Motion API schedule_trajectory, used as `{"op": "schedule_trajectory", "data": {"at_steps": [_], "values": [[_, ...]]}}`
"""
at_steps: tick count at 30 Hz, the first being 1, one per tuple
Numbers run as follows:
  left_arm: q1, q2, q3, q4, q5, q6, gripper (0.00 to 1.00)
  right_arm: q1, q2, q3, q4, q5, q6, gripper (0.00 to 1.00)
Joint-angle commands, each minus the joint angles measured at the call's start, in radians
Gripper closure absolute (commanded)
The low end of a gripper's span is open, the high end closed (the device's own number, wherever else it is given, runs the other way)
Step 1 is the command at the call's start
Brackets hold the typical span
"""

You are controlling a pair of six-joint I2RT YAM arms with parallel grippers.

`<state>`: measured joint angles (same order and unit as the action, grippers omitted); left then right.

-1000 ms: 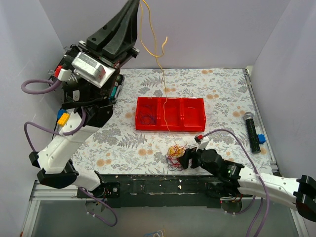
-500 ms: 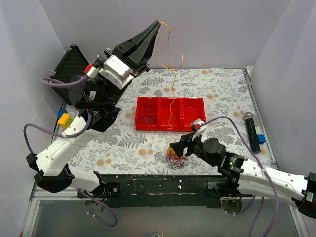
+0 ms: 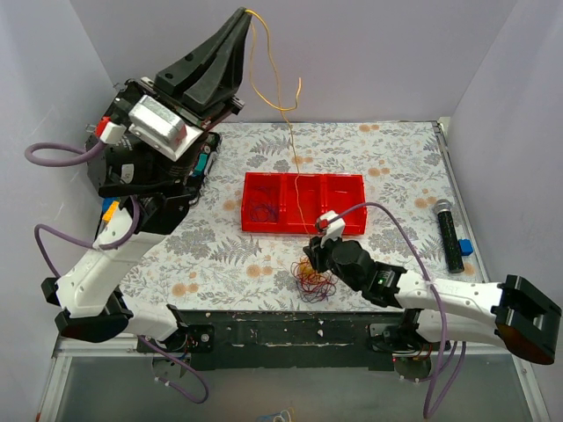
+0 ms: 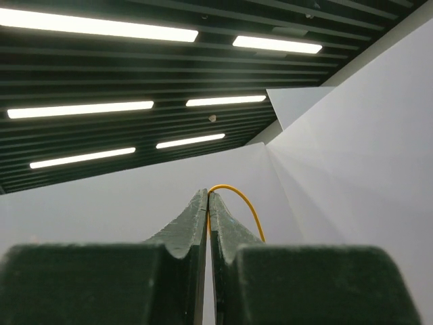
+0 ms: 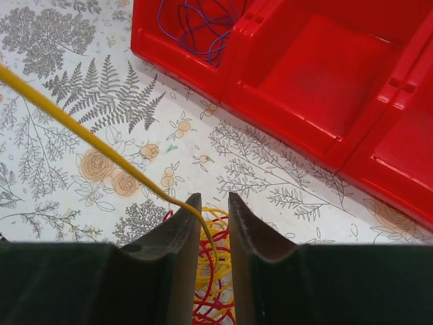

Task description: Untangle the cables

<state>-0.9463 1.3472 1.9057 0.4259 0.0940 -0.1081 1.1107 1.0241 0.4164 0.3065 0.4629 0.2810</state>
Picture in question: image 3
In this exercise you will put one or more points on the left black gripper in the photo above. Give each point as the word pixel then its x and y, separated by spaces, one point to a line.
pixel 193 108

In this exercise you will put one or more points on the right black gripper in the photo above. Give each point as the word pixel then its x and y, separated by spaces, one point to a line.
pixel 315 256

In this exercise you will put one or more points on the red three-compartment tray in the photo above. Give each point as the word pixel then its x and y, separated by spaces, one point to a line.
pixel 291 203

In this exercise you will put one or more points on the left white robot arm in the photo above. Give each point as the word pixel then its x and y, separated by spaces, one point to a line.
pixel 151 151

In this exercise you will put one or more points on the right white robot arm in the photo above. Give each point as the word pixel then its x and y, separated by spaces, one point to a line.
pixel 513 314

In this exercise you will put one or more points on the black handheld microphone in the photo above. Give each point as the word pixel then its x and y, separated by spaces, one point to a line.
pixel 451 247

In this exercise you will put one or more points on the black poker chip case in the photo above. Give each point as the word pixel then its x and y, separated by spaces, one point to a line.
pixel 206 149

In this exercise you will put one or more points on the small blue block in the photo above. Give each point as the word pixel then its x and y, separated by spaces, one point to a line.
pixel 466 248

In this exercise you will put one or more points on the floral patterned table mat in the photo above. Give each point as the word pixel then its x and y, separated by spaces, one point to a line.
pixel 209 262

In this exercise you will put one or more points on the yellow green toy bricks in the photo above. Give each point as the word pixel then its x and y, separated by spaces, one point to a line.
pixel 109 206

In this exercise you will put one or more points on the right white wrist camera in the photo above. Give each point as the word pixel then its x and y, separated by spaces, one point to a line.
pixel 330 226

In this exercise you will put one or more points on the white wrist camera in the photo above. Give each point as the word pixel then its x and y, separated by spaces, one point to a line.
pixel 330 226
pixel 151 122

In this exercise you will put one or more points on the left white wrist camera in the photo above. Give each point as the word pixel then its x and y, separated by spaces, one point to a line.
pixel 151 122

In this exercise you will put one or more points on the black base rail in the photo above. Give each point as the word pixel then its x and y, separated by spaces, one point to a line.
pixel 245 339

